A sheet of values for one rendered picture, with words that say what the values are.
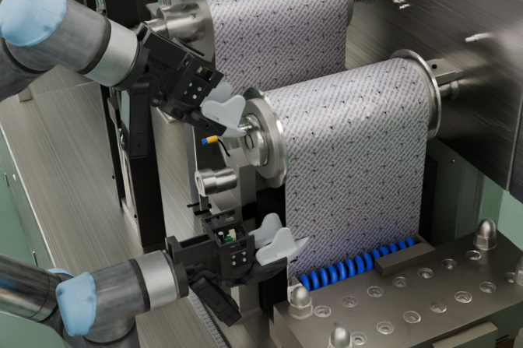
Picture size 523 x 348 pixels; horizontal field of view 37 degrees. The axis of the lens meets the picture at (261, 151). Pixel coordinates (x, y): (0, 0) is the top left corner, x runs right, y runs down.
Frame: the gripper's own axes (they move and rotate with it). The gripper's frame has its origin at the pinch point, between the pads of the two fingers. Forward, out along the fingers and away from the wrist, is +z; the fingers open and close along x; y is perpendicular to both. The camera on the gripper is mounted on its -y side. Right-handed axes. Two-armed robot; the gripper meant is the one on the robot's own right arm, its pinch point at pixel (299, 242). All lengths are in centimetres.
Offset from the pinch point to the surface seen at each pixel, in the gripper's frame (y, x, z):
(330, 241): -1.6, -0.2, 5.2
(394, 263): -4.5, -6.3, 13.0
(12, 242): -109, 168, -34
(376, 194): 4.5, -0.2, 13.0
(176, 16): 26.6, 28.9, -6.1
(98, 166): -19, 64, -16
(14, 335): -109, 119, -42
